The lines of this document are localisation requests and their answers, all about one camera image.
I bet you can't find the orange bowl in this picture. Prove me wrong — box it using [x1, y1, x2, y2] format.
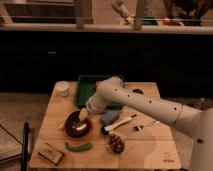
[62, 114, 94, 141]

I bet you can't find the green cucumber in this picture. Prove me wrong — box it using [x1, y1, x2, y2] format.
[65, 142, 92, 152]

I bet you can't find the bunch of dark grapes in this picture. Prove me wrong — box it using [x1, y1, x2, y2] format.
[107, 134, 125, 154]

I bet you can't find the metal cup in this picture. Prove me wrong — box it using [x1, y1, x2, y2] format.
[133, 89, 144, 94]

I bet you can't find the black chair frame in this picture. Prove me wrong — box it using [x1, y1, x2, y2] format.
[20, 122, 30, 171]

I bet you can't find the brown wooden box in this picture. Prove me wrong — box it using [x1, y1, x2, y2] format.
[38, 143, 64, 165]

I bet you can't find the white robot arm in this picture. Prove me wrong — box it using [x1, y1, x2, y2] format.
[86, 76, 213, 171]

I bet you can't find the green plastic tray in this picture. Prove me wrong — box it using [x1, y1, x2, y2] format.
[73, 74, 125, 110]

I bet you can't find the dark brown bowl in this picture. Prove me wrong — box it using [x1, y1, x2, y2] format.
[64, 110, 91, 138]

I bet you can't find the wooden spoon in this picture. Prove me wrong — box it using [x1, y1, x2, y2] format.
[59, 120, 65, 130]

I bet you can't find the blue sponge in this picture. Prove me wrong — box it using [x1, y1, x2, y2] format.
[100, 111, 119, 125]

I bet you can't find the small white cup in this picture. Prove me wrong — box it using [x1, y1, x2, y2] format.
[55, 81, 69, 97]

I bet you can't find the metal fork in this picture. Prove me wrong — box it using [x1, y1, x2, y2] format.
[133, 120, 160, 131]

